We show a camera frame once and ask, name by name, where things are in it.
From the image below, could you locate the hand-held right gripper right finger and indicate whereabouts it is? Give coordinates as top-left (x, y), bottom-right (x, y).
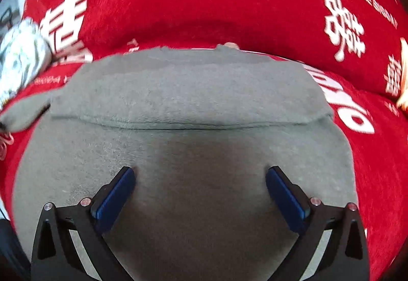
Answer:
top-left (265, 166), bottom-right (371, 281)

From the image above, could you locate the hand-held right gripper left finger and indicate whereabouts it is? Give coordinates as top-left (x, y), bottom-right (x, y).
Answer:
top-left (30, 166), bottom-right (136, 281)

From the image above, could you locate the grey towel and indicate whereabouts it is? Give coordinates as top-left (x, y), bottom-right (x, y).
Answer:
top-left (0, 44), bottom-right (359, 281)

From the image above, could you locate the cream orange object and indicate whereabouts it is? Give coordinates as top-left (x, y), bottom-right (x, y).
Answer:
top-left (395, 38), bottom-right (408, 112)

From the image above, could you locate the white floral cloth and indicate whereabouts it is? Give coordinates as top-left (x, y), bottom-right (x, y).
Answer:
top-left (0, 18), bottom-right (54, 109)

